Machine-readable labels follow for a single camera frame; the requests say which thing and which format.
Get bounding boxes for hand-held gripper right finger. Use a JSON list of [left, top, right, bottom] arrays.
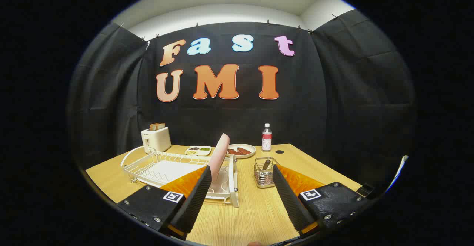
[[272, 164, 373, 239]]

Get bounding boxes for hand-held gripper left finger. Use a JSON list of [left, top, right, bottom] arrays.
[[117, 165, 212, 241]]

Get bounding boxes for metal wire basket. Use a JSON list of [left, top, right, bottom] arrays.
[[254, 157, 280, 188]]

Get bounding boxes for white wire dish rack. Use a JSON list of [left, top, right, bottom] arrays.
[[120, 146, 240, 208]]

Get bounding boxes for pink plate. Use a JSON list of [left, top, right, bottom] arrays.
[[208, 133, 230, 182]]

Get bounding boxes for white plate with meat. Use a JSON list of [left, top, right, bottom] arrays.
[[227, 144, 256, 159]]

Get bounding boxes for white divided condiment tray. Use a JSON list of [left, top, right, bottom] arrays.
[[185, 146, 212, 156]]

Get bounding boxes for clear bottle with red label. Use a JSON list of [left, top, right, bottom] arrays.
[[261, 123, 273, 152]]

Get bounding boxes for white toaster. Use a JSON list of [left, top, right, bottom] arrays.
[[141, 127, 172, 154]]

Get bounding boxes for black table clamp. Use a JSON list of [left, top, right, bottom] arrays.
[[356, 183, 374, 198]]

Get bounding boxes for black backdrop cloth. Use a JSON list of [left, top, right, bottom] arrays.
[[69, 9, 415, 198]]

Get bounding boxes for white sheet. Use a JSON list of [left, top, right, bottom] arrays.
[[385, 155, 409, 193]]

